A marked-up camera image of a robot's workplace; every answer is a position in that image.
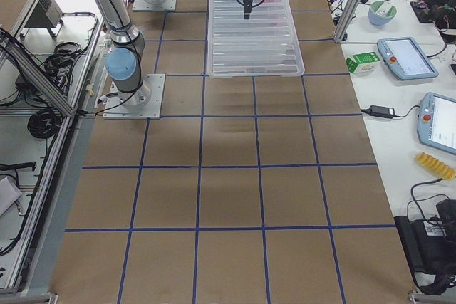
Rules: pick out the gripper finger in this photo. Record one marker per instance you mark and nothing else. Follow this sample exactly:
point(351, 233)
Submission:
point(247, 6)

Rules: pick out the green white carton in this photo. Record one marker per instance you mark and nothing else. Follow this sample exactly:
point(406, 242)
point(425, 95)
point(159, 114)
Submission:
point(362, 62)

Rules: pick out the black power adapter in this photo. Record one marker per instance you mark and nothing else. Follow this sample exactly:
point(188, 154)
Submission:
point(381, 111)

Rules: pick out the green white bowl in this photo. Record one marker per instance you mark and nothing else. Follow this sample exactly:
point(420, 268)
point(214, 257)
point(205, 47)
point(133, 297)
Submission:
point(381, 13)

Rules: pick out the yellow corrugated toy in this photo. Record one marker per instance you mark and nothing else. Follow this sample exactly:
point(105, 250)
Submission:
point(435, 166)

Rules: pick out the clear plastic box lid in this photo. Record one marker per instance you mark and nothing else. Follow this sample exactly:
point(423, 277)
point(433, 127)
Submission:
point(266, 44)

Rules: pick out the blue teach pendant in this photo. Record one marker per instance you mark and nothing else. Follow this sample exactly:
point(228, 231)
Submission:
point(436, 122)
point(405, 59)

